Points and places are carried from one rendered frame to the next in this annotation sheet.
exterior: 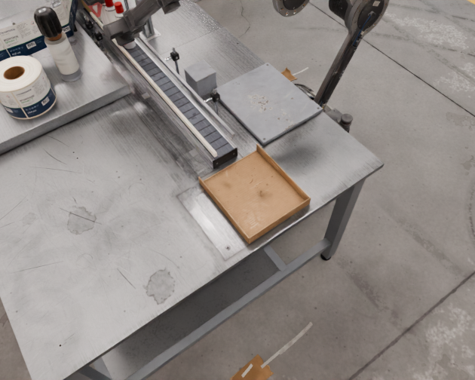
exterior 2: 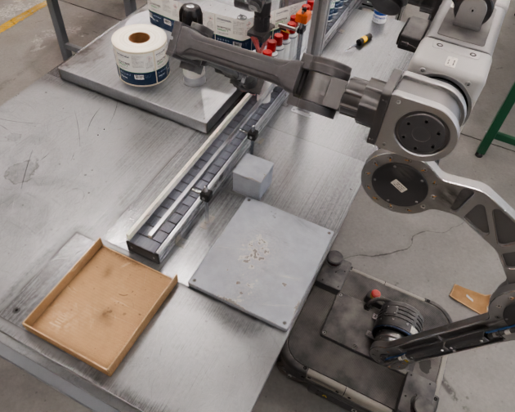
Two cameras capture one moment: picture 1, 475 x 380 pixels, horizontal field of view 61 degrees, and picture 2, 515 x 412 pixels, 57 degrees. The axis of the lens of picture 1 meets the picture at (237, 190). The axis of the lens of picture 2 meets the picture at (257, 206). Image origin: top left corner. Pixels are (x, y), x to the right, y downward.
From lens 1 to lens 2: 1.07 m
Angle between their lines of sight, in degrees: 33
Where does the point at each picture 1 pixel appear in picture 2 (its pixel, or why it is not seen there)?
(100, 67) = (217, 93)
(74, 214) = (27, 163)
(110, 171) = (90, 165)
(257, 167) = (149, 292)
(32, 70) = (148, 46)
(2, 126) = (105, 69)
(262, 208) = (83, 322)
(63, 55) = not seen: hidden behind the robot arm
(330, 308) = not seen: outside the picture
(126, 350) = not seen: outside the picture
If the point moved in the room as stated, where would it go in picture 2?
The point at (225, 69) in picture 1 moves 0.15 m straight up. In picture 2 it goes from (295, 195) to (301, 163)
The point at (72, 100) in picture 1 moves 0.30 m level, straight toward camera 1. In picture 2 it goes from (159, 96) to (102, 140)
